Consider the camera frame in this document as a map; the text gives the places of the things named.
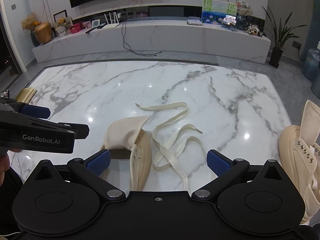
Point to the black speaker bar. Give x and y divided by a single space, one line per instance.
166 11

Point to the dried flower bouquet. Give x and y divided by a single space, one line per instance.
29 20

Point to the black remote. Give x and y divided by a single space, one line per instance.
90 30

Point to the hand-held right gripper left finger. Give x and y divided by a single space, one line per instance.
98 163

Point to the marble TV console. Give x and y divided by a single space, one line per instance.
155 37

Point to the lotus painting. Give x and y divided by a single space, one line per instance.
218 11

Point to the pink box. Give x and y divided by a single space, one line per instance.
86 25

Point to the gold metal block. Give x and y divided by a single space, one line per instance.
26 93

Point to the white desk clock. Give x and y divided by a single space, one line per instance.
95 24

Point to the teddy bear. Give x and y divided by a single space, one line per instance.
61 23

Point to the red box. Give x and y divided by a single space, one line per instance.
75 28

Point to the gold vase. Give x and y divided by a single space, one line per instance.
43 33

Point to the grey notebook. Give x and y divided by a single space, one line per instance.
194 21

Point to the shiny ornament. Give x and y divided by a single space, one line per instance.
230 20

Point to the white shoelace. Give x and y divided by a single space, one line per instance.
183 180

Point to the person's left hand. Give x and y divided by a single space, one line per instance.
4 165

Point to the black picture frame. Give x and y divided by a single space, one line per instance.
60 13

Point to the white router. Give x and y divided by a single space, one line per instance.
111 25

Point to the group of small figurines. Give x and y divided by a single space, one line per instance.
253 28

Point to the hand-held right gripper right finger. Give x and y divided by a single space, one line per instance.
218 163

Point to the potted plant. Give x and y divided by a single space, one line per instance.
278 52

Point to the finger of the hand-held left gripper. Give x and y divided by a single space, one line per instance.
77 130
35 110

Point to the round paper fan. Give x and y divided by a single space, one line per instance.
244 7

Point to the cream platform shoe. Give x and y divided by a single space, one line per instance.
140 150
297 140

